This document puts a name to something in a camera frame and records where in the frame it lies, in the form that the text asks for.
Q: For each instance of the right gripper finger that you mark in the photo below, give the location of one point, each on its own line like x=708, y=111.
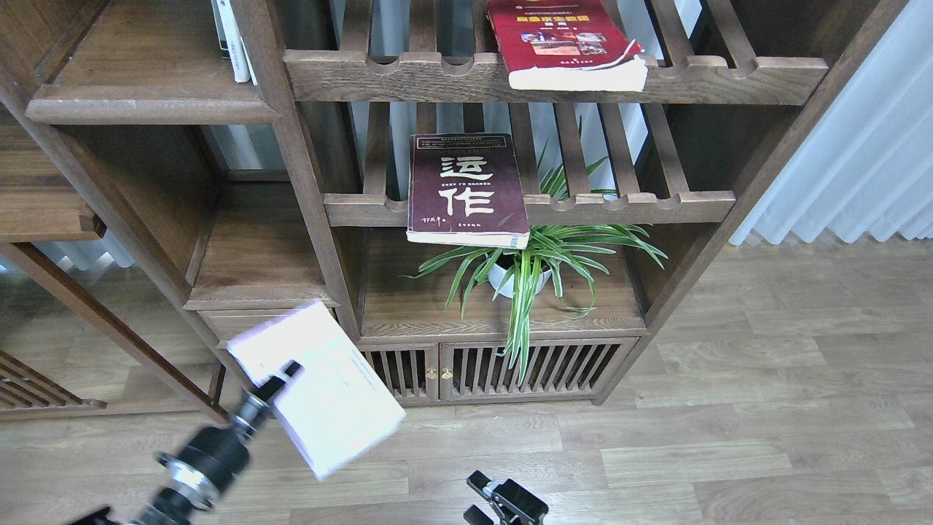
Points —
x=482, y=485
x=475, y=516

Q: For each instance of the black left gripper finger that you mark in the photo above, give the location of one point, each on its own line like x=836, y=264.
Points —
x=268, y=391

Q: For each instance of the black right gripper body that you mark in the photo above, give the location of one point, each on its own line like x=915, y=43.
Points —
x=513, y=504

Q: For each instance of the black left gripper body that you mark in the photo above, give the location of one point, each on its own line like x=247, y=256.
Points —
x=208, y=465

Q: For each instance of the white lilac book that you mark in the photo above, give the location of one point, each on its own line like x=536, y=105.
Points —
x=336, y=407

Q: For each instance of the red book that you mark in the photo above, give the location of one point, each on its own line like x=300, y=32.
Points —
x=566, y=46

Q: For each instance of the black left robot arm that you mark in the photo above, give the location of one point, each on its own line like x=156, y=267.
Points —
x=148, y=516

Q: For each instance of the wooden side rack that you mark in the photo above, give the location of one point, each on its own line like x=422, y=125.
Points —
x=26, y=393

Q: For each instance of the white plant pot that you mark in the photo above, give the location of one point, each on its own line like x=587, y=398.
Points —
x=505, y=285

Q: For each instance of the green spider plant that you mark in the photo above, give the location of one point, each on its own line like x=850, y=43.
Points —
x=571, y=246

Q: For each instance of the dark maroon book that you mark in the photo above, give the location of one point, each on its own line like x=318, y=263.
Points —
x=465, y=189

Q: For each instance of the dark wooden bookshelf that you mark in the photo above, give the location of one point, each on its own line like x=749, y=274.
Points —
x=242, y=201

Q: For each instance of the white upright book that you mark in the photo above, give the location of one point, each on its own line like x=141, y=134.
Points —
x=231, y=43

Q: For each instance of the white curtain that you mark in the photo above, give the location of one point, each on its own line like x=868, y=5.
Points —
x=867, y=165

